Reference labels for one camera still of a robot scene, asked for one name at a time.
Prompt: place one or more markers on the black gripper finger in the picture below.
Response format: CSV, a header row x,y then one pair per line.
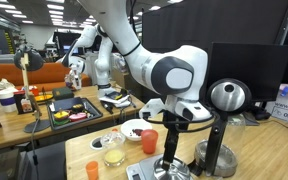
x,y
166,165

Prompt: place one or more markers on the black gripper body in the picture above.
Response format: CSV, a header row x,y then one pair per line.
x,y
173,124

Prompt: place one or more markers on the silver pot lid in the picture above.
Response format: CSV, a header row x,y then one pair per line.
x,y
178,170

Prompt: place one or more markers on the white robot arm foreground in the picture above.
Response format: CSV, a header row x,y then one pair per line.
x,y
178,74

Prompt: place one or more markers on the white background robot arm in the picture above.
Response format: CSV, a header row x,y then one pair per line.
x,y
76,64

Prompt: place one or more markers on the digital kitchen scale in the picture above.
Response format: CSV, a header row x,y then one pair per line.
x,y
143,170

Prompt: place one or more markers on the large orange plastic cup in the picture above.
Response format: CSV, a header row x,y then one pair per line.
x,y
149,139

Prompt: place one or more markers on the white bowl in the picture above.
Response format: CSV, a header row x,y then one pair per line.
x,y
133,128

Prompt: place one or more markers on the clear jar yellow contents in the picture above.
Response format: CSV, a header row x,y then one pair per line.
x,y
113,145

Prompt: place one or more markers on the glass electric kettle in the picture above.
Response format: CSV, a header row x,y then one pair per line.
x,y
218,155

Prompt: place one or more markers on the cardboard box background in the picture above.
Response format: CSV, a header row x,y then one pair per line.
x,y
126,81

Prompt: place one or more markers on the small orange plastic cup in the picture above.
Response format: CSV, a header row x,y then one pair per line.
x,y
92,170

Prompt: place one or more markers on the pink toy food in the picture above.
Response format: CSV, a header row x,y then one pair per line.
x,y
78,116

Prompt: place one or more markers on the black curtain divider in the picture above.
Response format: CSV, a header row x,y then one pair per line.
x,y
202,22

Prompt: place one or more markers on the black computer monitor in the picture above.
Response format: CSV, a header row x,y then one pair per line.
x,y
260,67

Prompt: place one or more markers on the black tray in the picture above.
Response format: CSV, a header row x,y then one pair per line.
x,y
74,106

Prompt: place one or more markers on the yellow toy food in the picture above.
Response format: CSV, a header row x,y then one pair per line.
x,y
61,115

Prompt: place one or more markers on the dark green box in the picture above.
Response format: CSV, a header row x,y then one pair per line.
x,y
62,93

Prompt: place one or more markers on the orange sofa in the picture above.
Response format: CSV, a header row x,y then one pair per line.
x,y
50,76

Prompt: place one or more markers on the orange plate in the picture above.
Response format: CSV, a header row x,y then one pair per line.
x,y
42,98

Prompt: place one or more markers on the black desk lamp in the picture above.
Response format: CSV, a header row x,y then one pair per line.
x,y
27,59

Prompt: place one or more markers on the white paper cup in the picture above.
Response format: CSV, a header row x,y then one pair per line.
x,y
7,100

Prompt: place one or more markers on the table cable grommet hole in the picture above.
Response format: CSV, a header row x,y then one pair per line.
x,y
96,144

